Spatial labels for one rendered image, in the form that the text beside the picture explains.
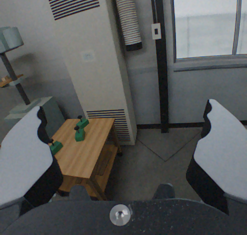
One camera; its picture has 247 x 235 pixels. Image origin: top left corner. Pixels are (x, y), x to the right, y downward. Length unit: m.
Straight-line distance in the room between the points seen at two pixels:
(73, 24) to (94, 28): 0.19
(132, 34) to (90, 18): 0.36
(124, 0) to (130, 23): 0.18
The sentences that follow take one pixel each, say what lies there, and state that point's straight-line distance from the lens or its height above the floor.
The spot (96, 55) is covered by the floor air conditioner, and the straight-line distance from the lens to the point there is 1.31.
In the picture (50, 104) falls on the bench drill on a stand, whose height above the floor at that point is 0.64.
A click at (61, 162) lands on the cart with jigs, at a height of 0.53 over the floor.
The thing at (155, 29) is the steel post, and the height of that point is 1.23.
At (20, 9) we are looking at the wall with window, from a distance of 2.09.
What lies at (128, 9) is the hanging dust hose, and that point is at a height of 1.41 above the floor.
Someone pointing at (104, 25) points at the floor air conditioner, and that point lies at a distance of 1.25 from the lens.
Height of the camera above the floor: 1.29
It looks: 32 degrees down
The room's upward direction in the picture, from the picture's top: 12 degrees counter-clockwise
